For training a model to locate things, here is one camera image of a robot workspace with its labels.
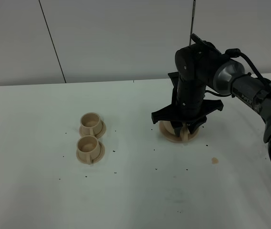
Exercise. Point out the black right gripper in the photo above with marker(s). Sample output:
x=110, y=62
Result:
x=187, y=105

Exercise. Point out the beige ceramic teapot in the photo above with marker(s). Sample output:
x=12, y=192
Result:
x=184, y=133

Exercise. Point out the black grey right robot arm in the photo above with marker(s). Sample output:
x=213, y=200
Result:
x=200, y=66

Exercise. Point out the round beige teapot saucer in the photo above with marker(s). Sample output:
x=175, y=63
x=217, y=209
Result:
x=168, y=136

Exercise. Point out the far beige cup saucer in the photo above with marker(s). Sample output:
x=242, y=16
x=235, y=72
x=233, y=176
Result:
x=99, y=135

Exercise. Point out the beige cup saucer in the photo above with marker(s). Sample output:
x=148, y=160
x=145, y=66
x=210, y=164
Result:
x=92, y=156
x=99, y=135

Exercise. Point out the near beige cup saucer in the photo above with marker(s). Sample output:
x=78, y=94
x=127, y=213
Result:
x=92, y=156

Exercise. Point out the far beige teacup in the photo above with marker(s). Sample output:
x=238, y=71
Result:
x=90, y=124

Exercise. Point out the beige teacup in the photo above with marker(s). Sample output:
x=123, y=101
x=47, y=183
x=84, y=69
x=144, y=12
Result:
x=90, y=124
x=87, y=143

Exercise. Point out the near beige teacup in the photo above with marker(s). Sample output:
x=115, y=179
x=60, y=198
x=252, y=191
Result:
x=87, y=143

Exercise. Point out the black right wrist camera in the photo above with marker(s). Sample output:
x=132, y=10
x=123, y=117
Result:
x=201, y=46

